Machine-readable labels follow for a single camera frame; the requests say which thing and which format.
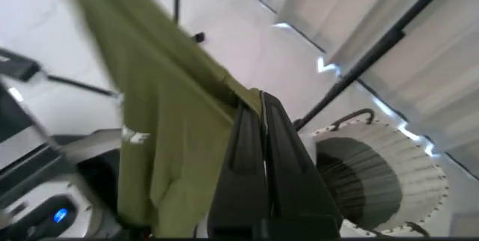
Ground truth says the green shirt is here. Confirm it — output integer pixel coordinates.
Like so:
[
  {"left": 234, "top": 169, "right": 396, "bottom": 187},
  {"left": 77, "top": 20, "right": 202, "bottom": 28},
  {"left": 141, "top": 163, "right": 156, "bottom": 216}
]
[{"left": 55, "top": 0, "right": 263, "bottom": 239}]

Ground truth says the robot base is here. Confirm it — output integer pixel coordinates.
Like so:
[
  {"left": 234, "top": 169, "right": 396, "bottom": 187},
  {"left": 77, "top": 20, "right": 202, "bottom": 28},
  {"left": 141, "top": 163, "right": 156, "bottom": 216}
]
[{"left": 0, "top": 79, "right": 124, "bottom": 239}]

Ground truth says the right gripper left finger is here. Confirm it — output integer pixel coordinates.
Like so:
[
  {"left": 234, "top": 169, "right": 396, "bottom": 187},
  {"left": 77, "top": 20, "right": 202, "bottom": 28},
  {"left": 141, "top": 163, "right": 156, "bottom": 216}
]
[{"left": 207, "top": 100, "right": 271, "bottom": 239}]

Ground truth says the white laundry basket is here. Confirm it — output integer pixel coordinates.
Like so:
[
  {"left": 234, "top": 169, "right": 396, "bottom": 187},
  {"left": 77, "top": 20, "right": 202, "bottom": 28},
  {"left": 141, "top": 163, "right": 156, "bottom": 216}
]
[{"left": 299, "top": 108, "right": 450, "bottom": 239}]

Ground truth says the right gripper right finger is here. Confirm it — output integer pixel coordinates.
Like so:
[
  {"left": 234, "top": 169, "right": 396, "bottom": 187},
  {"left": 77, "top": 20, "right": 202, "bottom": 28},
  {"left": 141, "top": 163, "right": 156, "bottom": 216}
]
[{"left": 261, "top": 91, "right": 344, "bottom": 239}]

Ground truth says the white curtain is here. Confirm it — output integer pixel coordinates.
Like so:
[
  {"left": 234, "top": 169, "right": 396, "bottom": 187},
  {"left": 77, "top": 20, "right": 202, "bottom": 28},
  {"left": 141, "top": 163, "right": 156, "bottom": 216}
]
[{"left": 224, "top": 0, "right": 479, "bottom": 178}]

